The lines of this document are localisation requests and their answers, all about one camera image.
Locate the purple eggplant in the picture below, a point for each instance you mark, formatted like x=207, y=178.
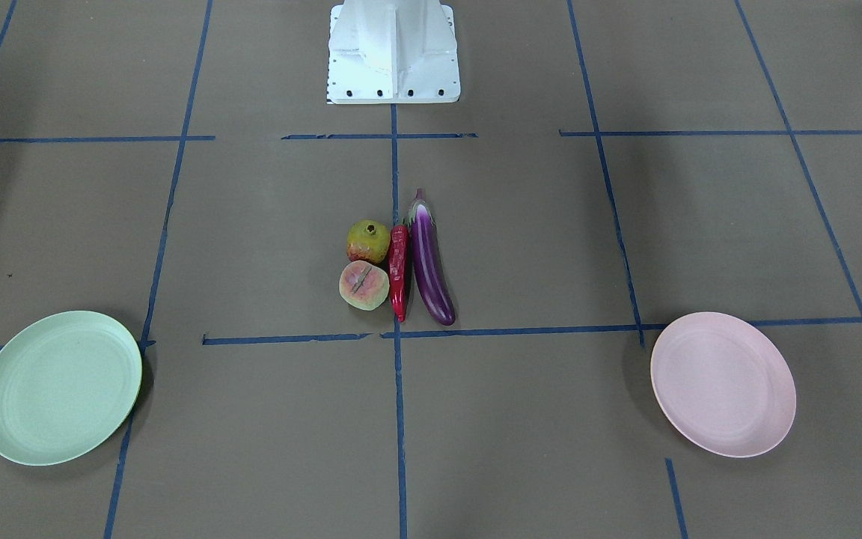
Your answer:
x=426, y=262

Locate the red chili pepper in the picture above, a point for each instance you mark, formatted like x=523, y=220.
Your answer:
x=397, y=270

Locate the yellow-red pomegranate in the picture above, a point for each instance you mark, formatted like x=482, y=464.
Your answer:
x=368, y=240

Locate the green-pink peach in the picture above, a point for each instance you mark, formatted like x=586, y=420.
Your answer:
x=363, y=285

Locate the pink plate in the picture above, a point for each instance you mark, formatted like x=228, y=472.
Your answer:
x=723, y=384

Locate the green plate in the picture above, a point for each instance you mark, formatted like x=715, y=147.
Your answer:
x=67, y=382

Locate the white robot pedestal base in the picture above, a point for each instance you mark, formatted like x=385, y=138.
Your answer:
x=392, y=52

